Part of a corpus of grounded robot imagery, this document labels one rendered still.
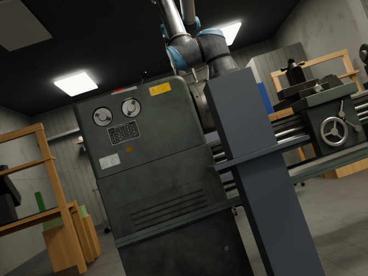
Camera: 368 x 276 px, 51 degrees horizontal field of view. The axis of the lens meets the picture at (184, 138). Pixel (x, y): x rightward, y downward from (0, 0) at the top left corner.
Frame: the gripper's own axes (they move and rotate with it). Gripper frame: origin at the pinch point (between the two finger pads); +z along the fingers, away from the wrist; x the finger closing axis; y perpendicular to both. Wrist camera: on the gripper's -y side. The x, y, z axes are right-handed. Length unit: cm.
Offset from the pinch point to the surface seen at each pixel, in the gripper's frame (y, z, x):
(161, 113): -21, 8, -46
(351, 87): 79, 24, -56
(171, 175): -26, 38, -57
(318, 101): 59, 25, -56
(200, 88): 5.6, 3.9, -31.5
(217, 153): 3, 39, -44
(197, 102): 0.7, 10.1, -36.2
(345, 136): 67, 46, -64
